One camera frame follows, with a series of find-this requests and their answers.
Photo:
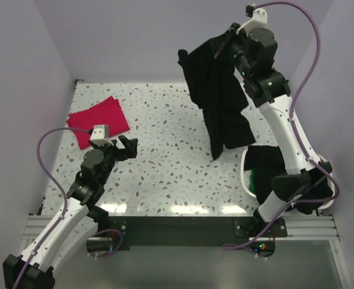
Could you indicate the folded pink red t shirt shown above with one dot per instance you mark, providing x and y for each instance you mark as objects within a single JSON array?
[{"x": 107, "y": 112}]

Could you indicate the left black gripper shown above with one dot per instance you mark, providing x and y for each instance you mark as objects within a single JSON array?
[{"x": 124, "y": 154}]

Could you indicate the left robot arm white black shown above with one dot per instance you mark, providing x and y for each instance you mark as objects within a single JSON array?
[{"x": 75, "y": 222}]

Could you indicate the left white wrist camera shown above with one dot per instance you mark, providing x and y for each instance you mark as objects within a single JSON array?
[{"x": 101, "y": 136}]

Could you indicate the aluminium frame rail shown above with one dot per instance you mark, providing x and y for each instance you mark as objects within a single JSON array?
[{"x": 298, "y": 228}]

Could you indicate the black t shirt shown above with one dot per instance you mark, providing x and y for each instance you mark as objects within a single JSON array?
[{"x": 209, "y": 73}]

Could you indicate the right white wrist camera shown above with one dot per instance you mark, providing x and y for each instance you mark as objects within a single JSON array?
[{"x": 257, "y": 19}]

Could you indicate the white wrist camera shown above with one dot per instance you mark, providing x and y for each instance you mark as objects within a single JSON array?
[
  {"x": 257, "y": 19},
  {"x": 101, "y": 136}
]

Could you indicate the white laundry basket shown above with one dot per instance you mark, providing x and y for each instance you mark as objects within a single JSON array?
[{"x": 306, "y": 208}]

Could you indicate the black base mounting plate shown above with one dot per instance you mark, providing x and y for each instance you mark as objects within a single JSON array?
[{"x": 182, "y": 231}]

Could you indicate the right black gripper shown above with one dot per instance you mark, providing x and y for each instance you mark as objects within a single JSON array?
[{"x": 232, "y": 37}]

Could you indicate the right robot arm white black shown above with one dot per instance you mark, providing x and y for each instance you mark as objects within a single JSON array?
[{"x": 305, "y": 173}]

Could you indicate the green garment in basket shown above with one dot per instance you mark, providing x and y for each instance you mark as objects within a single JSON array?
[{"x": 251, "y": 181}]

